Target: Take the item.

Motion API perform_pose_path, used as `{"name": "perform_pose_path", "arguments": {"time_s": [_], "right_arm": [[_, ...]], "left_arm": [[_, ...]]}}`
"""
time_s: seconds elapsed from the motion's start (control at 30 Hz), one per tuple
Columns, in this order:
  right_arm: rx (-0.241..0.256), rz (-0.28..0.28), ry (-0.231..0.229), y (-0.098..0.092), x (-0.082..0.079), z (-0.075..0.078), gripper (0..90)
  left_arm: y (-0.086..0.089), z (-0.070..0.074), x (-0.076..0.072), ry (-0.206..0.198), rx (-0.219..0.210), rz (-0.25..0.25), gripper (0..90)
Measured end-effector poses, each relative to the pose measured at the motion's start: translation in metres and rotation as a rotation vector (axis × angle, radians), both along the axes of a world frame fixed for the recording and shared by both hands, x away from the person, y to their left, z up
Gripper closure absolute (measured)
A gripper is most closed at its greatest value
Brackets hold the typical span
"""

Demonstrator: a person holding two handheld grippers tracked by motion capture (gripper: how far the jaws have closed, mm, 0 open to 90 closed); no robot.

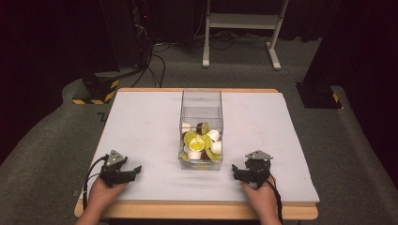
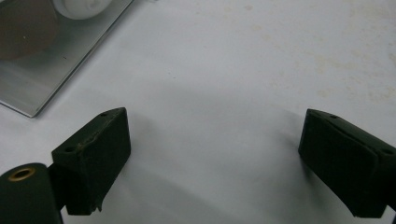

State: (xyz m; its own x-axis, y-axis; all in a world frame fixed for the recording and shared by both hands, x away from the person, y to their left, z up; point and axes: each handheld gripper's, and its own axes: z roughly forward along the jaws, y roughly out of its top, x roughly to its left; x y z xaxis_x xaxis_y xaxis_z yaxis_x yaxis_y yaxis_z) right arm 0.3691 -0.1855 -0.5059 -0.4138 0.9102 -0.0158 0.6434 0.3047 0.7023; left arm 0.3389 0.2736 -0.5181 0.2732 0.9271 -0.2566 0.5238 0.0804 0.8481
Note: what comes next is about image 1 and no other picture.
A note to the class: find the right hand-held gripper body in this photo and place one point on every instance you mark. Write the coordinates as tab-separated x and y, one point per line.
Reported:
257	168

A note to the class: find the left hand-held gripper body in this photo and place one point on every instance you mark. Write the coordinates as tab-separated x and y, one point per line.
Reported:
113	168

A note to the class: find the pile of coffee capsules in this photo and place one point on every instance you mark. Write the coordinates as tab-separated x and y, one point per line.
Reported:
197	143

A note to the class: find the clear plastic box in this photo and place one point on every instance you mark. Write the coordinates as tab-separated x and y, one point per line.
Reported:
201	103

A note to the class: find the person's left hand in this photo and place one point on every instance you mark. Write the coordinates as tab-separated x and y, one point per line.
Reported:
104	192

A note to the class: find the person's right hand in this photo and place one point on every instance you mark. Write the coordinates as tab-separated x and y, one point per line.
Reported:
261	197

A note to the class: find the white foam mat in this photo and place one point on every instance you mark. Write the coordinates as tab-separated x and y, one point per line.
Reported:
147	131

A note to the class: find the wooden table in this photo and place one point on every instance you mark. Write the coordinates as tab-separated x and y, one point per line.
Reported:
187	211

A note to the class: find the black stand with striped base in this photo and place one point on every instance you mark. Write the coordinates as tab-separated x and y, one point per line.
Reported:
97	89

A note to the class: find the black stand with dark base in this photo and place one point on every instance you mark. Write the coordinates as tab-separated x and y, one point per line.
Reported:
319	93

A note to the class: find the dark equipment rack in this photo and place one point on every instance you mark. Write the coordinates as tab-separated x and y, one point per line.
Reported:
142	22

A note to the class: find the white metal stand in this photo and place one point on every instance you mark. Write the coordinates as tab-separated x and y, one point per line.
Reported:
244	21

